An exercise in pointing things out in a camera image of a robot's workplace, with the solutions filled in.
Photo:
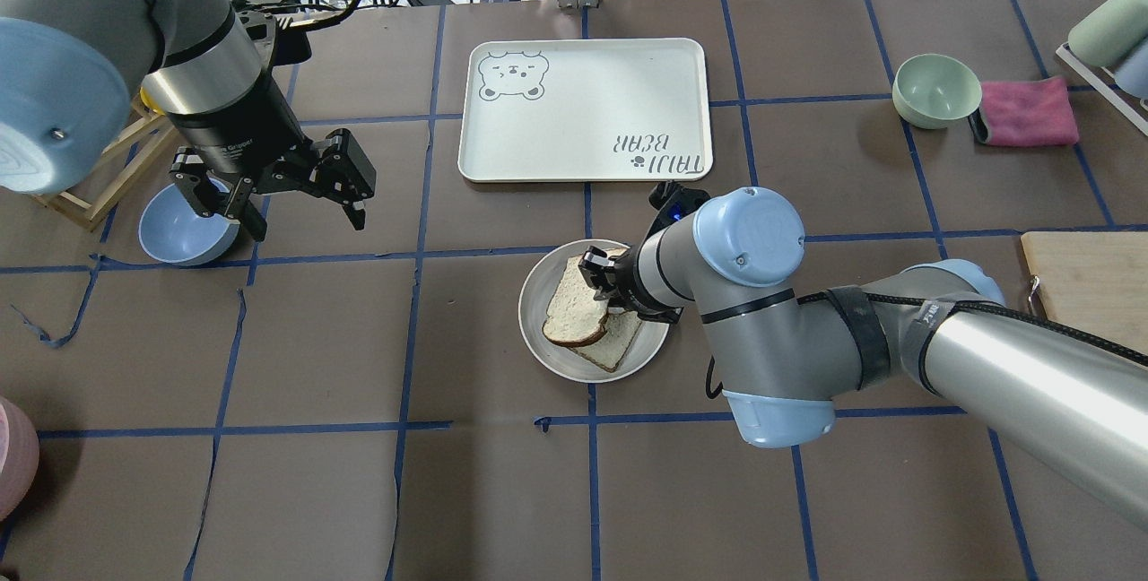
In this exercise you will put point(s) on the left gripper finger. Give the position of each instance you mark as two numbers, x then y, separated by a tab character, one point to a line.
254	224
356	213

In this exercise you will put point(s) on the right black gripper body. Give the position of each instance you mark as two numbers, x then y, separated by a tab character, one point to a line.
628	278

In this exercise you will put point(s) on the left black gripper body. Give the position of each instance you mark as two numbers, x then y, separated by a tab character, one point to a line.
240	134

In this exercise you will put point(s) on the bread slice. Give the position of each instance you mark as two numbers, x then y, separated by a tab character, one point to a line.
575	316
608	351

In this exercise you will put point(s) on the white round plate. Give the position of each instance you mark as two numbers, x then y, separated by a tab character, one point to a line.
533	301

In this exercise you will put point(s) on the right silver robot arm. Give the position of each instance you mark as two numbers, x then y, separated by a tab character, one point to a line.
1073	400

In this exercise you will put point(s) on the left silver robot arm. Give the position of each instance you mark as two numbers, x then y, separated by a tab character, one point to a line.
71	68

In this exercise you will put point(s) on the bread slice on plate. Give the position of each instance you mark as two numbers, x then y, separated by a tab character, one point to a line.
608	351

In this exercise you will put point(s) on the blue bowl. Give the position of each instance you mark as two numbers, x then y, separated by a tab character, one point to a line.
171	232

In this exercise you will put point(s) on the wooden rack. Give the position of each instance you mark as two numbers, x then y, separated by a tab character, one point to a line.
120	167

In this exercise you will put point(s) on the white bear tray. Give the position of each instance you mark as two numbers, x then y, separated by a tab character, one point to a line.
602	110

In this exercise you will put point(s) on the pink bowl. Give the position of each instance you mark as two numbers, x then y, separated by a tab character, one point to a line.
20	451

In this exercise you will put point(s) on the green bowl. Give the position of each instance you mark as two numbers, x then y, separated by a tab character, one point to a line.
933	91

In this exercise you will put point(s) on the pink cloth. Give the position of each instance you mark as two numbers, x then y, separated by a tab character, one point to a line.
1025	114

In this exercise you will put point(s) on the wooden cutting board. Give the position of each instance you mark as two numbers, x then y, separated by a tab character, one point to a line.
1094	281

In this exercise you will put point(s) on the green cup on rack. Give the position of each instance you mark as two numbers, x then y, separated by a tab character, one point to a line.
1109	33

